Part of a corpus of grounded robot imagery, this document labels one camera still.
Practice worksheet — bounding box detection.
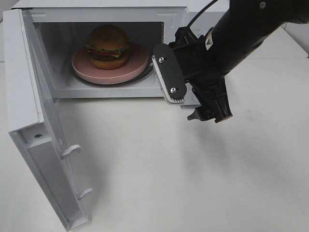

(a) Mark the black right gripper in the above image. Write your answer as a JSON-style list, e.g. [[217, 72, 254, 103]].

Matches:
[[169, 27, 233, 123]]

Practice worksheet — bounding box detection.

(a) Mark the toy burger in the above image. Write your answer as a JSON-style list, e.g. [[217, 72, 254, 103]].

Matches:
[[86, 25, 129, 70]]

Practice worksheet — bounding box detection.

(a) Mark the pink round plate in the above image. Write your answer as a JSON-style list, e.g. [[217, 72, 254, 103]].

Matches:
[[71, 43, 149, 85]]

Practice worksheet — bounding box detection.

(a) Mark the white microwave door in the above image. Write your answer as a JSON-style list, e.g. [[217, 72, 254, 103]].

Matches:
[[3, 9, 91, 231]]

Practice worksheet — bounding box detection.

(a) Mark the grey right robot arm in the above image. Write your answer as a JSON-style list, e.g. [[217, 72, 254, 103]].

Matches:
[[170, 0, 309, 122]]

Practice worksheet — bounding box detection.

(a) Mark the glass microwave turntable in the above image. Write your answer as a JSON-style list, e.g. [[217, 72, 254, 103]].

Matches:
[[70, 58, 153, 85]]

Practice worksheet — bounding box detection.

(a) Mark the white microwave oven body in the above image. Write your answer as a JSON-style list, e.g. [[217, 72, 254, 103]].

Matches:
[[11, 0, 238, 109]]

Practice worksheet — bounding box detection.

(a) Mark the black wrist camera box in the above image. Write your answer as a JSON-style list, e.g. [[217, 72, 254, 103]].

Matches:
[[152, 43, 187, 105]]

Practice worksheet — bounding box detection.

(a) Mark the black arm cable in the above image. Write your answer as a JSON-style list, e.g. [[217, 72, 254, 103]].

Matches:
[[187, 0, 218, 29]]

